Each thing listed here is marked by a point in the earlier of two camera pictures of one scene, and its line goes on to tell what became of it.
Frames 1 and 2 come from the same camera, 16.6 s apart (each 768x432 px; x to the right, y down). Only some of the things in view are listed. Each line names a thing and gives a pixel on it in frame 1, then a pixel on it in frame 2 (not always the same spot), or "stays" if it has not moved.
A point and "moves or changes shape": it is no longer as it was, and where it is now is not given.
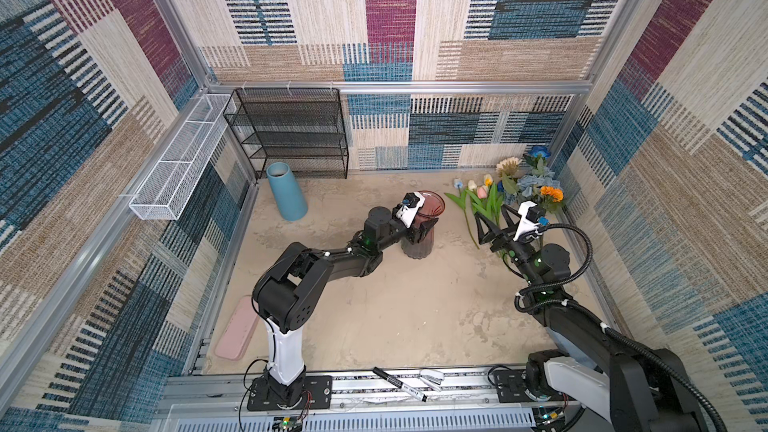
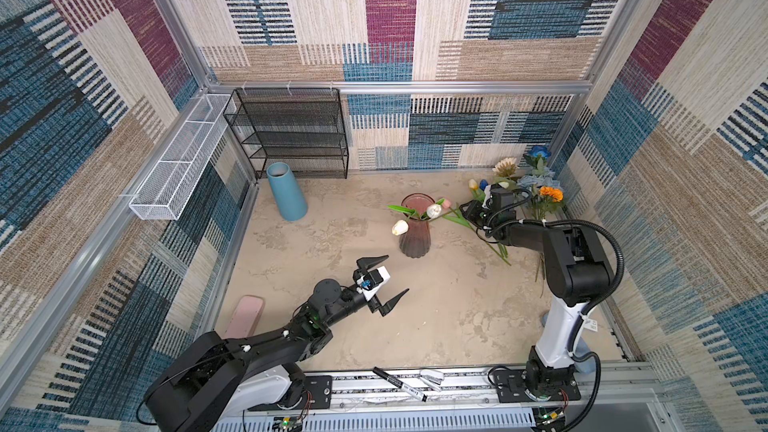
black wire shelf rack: [300, 127] stays
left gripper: [418, 233] to [384, 308]
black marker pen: [400, 384] stays
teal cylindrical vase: [291, 202] stays
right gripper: [492, 233] to [469, 213]
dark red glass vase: [432, 207] moves or changes shape
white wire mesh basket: [164, 192] stays
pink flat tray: [239, 330] stays
